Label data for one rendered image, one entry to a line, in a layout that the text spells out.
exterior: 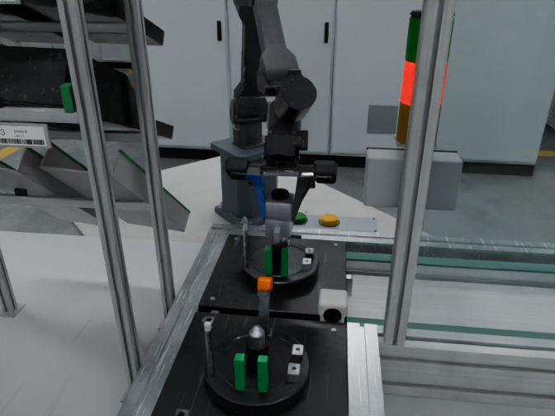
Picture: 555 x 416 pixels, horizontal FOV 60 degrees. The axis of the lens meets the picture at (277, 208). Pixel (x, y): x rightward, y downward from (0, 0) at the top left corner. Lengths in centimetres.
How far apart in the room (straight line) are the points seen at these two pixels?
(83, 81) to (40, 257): 72
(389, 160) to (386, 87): 321
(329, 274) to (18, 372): 55
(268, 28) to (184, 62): 310
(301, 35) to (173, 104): 117
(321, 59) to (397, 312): 319
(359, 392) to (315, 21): 329
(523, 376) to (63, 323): 79
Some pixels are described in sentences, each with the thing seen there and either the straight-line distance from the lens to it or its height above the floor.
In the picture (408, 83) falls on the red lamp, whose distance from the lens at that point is 62.
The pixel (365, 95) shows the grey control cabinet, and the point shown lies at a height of 60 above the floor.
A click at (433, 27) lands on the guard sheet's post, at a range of 58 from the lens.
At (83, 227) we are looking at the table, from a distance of 136.
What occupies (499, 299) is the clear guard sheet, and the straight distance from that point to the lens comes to 75.
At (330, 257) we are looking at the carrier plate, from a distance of 93.
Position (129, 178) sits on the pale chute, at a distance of 79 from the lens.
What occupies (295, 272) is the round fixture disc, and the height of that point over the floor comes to 99.
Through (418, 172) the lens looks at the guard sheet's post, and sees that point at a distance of 63.
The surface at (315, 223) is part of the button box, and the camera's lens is 107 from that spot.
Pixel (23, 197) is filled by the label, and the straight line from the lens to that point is 93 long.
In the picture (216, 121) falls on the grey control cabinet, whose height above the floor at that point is 35.
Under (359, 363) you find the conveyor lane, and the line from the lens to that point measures 73.
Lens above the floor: 146
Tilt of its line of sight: 26 degrees down
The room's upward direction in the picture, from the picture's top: straight up
